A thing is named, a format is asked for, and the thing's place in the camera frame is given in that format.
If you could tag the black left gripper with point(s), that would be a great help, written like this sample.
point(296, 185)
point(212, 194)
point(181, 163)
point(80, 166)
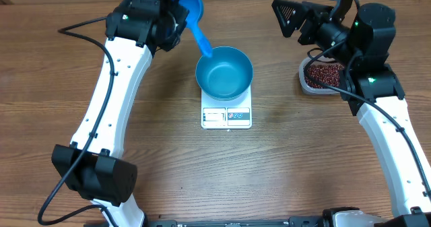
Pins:
point(179, 14)

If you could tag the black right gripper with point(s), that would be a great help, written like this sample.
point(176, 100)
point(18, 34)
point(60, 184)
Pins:
point(315, 13)

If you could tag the blue plastic scoop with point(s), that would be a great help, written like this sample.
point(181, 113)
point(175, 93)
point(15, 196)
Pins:
point(196, 9)

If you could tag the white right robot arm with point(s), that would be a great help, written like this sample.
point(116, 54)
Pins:
point(359, 36)

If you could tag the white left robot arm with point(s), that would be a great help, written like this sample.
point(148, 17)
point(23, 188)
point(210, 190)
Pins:
point(92, 163)

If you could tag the blue plastic bowl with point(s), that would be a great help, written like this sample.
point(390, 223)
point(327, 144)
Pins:
point(226, 75)

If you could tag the white kitchen scale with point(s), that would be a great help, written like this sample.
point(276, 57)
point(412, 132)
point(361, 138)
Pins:
point(232, 114)

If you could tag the clear plastic bean container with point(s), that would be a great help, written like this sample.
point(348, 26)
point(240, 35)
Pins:
point(309, 87)

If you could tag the red adzuki beans in container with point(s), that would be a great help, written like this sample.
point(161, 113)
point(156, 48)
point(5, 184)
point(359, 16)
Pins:
point(327, 73)

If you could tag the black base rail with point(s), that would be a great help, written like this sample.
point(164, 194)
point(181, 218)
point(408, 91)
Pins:
point(235, 223)

